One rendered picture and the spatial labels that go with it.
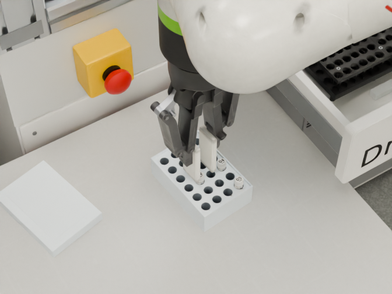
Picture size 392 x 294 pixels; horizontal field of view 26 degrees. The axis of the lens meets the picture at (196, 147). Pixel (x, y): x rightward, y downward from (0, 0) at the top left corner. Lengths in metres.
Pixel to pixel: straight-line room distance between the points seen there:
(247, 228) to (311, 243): 0.09
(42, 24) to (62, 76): 0.11
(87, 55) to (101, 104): 0.15
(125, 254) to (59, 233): 0.09
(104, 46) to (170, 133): 0.21
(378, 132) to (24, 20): 0.47
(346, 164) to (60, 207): 0.39
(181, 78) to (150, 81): 0.37
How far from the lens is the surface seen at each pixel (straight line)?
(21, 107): 1.22
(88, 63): 1.16
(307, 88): 1.15
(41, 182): 1.21
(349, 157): 1.10
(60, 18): 1.15
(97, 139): 1.26
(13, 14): 1.11
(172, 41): 0.91
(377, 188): 2.18
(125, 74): 1.17
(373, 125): 1.08
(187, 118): 1.03
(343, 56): 1.19
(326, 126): 1.15
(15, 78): 1.18
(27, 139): 1.28
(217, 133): 1.09
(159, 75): 1.32
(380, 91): 1.23
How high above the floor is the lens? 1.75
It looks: 52 degrees down
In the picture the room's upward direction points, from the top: straight up
